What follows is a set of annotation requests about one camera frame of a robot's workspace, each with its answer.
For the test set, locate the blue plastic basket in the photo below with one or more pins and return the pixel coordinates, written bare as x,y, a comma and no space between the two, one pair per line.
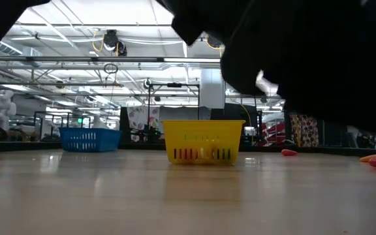
90,140

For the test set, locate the black rectangular stand frame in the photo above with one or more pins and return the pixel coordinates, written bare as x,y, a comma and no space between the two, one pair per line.
175,85

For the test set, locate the brown patterned curtain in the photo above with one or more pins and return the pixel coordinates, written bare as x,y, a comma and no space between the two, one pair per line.
303,130

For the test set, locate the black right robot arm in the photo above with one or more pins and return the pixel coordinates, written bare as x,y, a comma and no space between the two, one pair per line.
338,65

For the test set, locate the grey curtain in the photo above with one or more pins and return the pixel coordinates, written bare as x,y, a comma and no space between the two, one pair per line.
183,113

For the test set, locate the floral curtain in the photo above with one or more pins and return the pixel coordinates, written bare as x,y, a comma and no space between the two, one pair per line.
139,119

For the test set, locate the white statue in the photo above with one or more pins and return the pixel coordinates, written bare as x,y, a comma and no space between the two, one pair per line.
2,109

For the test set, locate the black curtain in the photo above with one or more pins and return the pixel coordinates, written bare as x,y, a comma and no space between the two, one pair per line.
237,114

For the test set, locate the yellow plastic basket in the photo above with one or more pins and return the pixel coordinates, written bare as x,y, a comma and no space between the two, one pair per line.
201,137

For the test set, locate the red rack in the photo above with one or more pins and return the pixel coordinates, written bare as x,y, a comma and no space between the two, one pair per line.
274,132

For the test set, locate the white pillar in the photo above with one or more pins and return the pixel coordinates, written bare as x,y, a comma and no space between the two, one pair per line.
212,91

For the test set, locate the person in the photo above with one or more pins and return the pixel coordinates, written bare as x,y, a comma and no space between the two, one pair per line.
370,141

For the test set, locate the black aluminium table frame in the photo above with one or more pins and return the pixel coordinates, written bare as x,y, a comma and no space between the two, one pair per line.
135,147

